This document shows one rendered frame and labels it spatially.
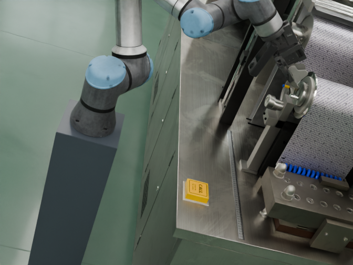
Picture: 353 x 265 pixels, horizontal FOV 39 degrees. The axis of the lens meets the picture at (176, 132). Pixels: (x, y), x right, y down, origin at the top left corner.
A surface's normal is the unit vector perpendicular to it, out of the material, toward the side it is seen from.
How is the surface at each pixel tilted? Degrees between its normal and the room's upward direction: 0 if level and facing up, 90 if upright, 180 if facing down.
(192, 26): 90
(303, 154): 90
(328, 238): 90
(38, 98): 0
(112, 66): 8
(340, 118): 90
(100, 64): 8
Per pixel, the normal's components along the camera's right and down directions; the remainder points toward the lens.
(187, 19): -0.54, 0.36
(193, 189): 0.30, -0.76
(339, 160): -0.02, 0.59
